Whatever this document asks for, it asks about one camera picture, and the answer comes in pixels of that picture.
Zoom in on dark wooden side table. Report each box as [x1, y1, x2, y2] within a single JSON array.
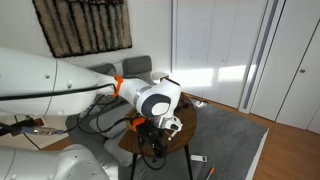
[[118, 92, 198, 180]]

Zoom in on orange pen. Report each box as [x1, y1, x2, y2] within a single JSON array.
[[205, 167, 216, 180]]

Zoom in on metal plug cable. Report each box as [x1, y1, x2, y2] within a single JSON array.
[[0, 123, 65, 137]]

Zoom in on plain grey pillow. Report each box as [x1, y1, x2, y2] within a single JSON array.
[[103, 135, 135, 168], [88, 105, 135, 139]]

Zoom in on orange cable clamp on forearm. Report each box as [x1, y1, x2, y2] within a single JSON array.
[[112, 74, 125, 98]]

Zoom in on white bifold closet doors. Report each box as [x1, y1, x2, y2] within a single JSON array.
[[173, 0, 270, 110]]

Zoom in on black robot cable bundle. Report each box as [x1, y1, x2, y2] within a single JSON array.
[[0, 83, 168, 172]]

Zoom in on shaggy beige black wall rug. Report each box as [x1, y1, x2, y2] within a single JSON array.
[[31, 0, 133, 59]]

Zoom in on white closet door with knob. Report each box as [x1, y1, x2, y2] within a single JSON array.
[[249, 0, 320, 135]]

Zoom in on orange cable clamp at wrist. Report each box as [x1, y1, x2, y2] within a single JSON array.
[[131, 116, 147, 132]]

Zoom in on grey upholstered headboard panel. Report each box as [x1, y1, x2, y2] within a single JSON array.
[[88, 62, 117, 76], [121, 55, 153, 79]]

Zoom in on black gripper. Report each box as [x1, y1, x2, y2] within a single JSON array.
[[137, 124, 168, 159]]

